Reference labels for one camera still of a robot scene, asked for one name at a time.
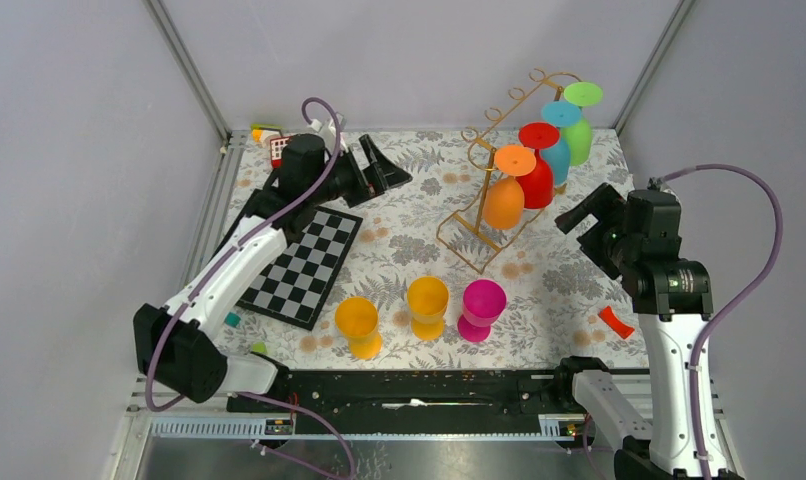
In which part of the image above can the small colourful toy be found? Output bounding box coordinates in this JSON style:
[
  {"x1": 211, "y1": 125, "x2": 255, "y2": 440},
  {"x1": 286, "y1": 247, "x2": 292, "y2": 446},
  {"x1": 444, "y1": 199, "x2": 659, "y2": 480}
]
[{"x1": 250, "y1": 123, "x2": 283, "y2": 145}]

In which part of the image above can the small teal block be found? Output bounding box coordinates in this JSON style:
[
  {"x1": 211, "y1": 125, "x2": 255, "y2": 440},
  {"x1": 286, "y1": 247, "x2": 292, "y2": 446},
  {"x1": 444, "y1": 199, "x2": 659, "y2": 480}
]
[{"x1": 224, "y1": 312, "x2": 241, "y2": 328}]

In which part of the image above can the blue plastic wine glass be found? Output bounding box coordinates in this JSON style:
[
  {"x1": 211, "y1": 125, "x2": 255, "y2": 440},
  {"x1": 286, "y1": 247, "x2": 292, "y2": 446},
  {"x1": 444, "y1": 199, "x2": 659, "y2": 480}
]
[{"x1": 541, "y1": 100, "x2": 582, "y2": 189}]

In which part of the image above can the floral table mat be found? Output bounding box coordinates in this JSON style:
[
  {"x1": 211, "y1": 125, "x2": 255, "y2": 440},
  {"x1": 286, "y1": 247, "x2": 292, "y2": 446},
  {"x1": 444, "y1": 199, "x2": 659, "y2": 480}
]
[{"x1": 216, "y1": 130, "x2": 647, "y2": 369}]

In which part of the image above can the black white checkerboard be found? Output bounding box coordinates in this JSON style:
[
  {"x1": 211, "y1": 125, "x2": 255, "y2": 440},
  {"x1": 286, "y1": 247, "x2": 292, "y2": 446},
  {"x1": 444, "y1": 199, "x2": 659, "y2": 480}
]
[{"x1": 237, "y1": 207, "x2": 363, "y2": 331}]

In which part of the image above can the green plastic wine glass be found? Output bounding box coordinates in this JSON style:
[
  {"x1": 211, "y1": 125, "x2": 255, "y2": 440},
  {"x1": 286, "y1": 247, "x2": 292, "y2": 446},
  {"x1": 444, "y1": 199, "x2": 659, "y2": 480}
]
[{"x1": 562, "y1": 81, "x2": 603, "y2": 167}]

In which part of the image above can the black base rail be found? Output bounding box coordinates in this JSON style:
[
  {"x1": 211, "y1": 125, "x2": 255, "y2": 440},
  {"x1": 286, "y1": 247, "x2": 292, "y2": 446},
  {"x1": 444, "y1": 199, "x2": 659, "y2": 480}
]
[{"x1": 267, "y1": 370, "x2": 586, "y2": 435}]

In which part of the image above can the red curved piece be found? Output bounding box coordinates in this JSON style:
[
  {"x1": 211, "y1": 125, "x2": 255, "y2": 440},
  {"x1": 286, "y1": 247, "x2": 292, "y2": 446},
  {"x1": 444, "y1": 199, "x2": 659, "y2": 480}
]
[{"x1": 598, "y1": 306, "x2": 635, "y2": 340}]

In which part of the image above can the yellow plastic wine glass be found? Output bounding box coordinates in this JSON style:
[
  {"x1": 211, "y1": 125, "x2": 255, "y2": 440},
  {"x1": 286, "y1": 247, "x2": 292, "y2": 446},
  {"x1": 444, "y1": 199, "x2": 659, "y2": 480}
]
[{"x1": 334, "y1": 297, "x2": 382, "y2": 360}]

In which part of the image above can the magenta plastic wine glass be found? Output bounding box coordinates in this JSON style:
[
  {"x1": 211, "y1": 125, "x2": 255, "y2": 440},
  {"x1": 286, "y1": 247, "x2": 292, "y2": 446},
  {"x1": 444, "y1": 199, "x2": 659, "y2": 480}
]
[{"x1": 457, "y1": 278, "x2": 508, "y2": 343}]

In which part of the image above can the gold wire glass rack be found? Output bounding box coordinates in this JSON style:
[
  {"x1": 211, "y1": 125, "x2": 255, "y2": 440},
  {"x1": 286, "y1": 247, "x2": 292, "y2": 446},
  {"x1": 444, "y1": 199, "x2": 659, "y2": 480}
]
[{"x1": 436, "y1": 68, "x2": 581, "y2": 274}]

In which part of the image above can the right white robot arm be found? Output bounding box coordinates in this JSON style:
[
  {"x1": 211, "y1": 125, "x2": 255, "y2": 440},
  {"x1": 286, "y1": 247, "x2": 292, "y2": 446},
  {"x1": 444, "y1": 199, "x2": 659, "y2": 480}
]
[{"x1": 551, "y1": 183, "x2": 739, "y2": 479}]

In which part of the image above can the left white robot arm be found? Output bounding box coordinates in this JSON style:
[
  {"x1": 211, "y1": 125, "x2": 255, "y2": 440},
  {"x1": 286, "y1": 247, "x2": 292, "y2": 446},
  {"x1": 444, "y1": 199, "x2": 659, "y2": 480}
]
[{"x1": 133, "y1": 133, "x2": 412, "y2": 411}]

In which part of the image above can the red plastic wine glass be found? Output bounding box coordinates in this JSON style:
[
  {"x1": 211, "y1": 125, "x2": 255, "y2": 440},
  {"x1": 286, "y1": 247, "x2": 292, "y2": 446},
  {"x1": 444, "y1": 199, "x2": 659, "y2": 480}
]
[{"x1": 517, "y1": 122, "x2": 559, "y2": 210}]

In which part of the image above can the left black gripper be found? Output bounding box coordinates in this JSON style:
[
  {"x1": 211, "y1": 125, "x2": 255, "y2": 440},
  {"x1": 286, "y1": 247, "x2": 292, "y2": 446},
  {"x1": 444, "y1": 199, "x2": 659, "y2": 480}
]
[{"x1": 308, "y1": 135, "x2": 411, "y2": 208}]

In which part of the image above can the amber plastic wine glass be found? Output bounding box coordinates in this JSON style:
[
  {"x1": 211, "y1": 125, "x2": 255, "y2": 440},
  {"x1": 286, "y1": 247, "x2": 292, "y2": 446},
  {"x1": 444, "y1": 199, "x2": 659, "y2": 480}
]
[{"x1": 406, "y1": 276, "x2": 450, "y2": 341}]

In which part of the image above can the red toy block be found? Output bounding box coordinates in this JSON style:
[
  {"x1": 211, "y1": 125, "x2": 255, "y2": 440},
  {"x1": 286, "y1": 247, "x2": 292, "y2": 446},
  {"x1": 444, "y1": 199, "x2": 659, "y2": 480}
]
[{"x1": 269, "y1": 136, "x2": 291, "y2": 169}]

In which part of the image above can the orange plastic wine glass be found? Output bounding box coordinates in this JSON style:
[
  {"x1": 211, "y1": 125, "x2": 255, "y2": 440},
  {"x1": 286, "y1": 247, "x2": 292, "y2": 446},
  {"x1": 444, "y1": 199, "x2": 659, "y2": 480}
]
[{"x1": 483, "y1": 144, "x2": 536, "y2": 230}]

